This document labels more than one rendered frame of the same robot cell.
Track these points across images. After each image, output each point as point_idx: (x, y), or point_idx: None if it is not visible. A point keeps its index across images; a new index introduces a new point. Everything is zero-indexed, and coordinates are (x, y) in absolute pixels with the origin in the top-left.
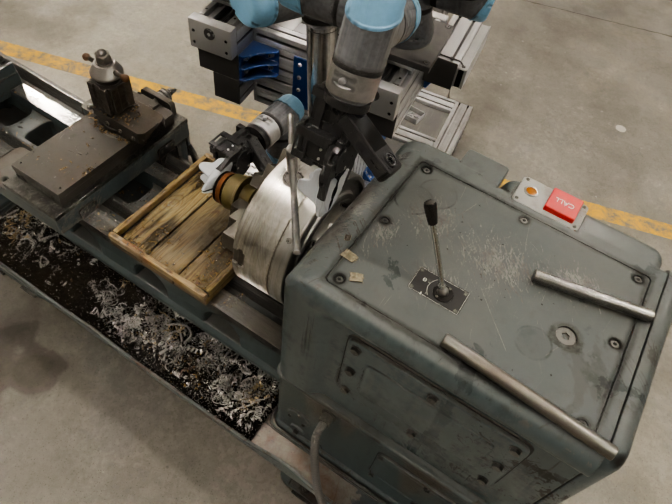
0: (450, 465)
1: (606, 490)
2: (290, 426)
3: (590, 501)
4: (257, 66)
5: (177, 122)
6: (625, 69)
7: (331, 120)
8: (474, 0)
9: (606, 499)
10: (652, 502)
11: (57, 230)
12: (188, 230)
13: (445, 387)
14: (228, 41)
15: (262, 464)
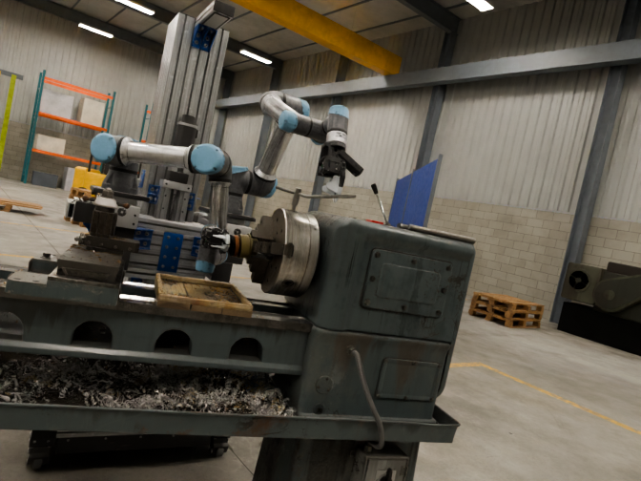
0: (421, 324)
1: (415, 469)
2: (314, 409)
3: (416, 475)
4: (142, 239)
5: (122, 261)
6: None
7: (334, 155)
8: (271, 182)
9: (419, 471)
10: (432, 463)
11: (112, 303)
12: (196, 296)
13: (421, 243)
14: (137, 215)
15: None
